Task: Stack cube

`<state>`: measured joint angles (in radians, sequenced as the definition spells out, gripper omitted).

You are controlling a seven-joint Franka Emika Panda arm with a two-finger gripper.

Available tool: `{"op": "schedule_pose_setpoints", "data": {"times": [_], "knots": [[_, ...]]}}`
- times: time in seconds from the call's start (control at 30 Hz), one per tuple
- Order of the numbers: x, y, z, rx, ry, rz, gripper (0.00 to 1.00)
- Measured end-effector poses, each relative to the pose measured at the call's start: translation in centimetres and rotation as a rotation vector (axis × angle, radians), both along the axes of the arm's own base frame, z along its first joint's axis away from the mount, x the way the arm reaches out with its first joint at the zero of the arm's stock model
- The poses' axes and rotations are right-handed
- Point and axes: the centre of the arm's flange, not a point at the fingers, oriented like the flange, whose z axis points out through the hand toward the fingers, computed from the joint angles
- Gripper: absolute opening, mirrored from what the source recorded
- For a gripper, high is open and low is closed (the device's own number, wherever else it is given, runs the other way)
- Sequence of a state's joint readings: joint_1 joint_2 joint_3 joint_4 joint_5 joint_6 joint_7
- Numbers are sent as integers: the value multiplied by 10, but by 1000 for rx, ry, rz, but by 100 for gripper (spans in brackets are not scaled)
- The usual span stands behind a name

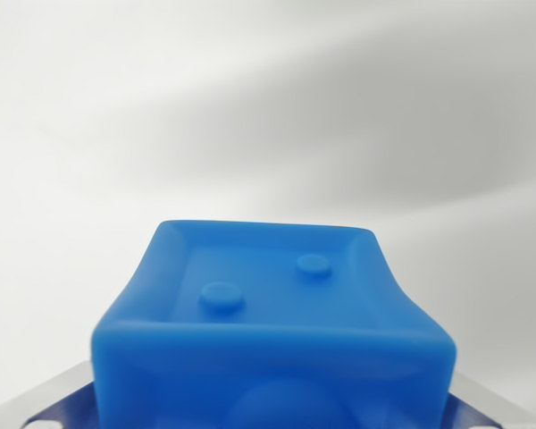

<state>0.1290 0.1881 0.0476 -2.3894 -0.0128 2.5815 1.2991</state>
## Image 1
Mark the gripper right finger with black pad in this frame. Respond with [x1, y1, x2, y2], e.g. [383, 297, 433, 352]
[446, 372, 531, 429]

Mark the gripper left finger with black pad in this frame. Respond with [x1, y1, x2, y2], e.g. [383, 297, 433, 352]
[11, 360, 100, 429]

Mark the blue embossed cube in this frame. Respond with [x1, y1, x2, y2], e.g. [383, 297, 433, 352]
[90, 218, 458, 429]

